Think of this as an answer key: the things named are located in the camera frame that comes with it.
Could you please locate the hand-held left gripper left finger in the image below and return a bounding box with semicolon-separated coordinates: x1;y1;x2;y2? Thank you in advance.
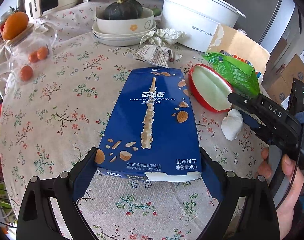
16;147;99;240

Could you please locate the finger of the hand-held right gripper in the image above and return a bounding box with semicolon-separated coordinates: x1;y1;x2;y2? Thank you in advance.
242;111;270;145
227;92;262;113

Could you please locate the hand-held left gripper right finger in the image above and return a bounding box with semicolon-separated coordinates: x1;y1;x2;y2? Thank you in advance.
199;147;277;240

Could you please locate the green snack wrapper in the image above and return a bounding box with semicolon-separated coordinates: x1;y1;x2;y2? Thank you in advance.
204;51;261;97

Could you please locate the red paper bowl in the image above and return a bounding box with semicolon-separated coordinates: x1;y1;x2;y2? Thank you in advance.
188;64;235;113

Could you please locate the cardboard piece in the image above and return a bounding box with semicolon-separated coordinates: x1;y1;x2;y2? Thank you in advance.
208;24;271;84

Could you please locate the blue biscuit box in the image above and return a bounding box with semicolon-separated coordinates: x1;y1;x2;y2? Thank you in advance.
96;67;202;182

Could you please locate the person's right hand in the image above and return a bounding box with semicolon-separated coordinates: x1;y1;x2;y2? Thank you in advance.
257;147;304;227

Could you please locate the white tissue wad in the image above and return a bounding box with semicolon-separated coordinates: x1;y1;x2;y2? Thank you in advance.
221;109;244;141

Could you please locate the cardboard box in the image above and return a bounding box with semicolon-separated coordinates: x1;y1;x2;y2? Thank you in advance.
268;54;304;105

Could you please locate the grey refrigerator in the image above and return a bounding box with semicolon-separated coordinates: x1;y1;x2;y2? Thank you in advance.
257;0;302;63

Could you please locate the pile of snack packets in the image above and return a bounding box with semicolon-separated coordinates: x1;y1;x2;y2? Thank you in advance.
0;152;17;230

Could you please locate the white electric pot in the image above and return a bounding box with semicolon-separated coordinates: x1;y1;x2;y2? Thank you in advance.
162;0;247;53

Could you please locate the crumpled printed wrapper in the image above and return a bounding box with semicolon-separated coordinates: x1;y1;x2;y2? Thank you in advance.
132;45;183;69

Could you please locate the crumpled white tissue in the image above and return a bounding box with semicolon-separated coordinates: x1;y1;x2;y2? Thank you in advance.
140;28;187;45

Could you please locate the white flower print bowl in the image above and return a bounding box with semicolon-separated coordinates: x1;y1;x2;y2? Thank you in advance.
96;6;155;35

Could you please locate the clear plastic bag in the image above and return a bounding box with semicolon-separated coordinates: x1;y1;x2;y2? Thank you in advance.
0;44;20;87

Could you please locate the glass jar with wooden lid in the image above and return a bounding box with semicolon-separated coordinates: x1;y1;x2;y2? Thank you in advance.
0;22;58;79

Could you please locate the dark green pumpkin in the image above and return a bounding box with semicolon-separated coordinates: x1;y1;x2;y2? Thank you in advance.
103;0;144;20

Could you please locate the large orange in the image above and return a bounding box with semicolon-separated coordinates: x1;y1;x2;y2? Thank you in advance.
2;9;29;40

